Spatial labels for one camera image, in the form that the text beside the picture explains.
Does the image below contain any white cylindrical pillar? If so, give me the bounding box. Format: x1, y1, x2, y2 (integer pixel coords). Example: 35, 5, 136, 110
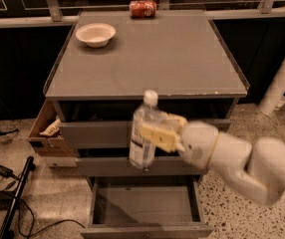
258, 59, 285, 116

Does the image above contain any black power adapter cable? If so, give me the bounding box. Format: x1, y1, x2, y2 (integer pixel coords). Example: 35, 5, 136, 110
0, 155, 21, 189

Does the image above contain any grey drawer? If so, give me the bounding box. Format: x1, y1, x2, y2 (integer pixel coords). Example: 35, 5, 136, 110
81, 175, 213, 239
54, 98, 236, 149
76, 148, 207, 176

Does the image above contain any crumpled paper in box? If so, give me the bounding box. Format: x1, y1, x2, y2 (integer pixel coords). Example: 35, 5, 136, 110
40, 119, 61, 136

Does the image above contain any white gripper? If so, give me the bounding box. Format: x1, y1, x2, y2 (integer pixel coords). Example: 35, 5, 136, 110
140, 112, 219, 170

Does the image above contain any white paper bowl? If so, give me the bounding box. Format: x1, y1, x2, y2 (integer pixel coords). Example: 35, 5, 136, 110
76, 23, 116, 48

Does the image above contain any red soda can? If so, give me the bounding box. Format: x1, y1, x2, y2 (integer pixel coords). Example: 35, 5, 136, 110
130, 0, 156, 18

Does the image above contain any grey middle drawer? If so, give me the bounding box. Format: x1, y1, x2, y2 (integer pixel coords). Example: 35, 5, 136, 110
76, 148, 207, 176

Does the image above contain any clear plastic water bottle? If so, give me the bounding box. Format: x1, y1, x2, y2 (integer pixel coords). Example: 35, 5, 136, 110
130, 90, 161, 169

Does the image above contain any brown cardboard box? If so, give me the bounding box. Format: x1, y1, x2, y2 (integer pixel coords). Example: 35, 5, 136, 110
28, 101, 76, 167

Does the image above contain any black metal stand pole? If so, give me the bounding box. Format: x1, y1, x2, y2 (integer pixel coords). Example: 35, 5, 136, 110
0, 156, 35, 239

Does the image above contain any grey bottom drawer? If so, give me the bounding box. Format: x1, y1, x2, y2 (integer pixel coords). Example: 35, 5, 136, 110
81, 175, 213, 239

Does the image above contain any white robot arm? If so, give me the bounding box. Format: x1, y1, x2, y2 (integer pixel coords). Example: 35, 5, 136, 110
140, 113, 285, 205

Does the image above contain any grey top drawer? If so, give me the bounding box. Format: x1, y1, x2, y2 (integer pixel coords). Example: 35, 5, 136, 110
54, 98, 236, 149

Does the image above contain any grey drawer cabinet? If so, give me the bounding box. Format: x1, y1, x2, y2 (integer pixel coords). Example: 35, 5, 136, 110
42, 9, 250, 191

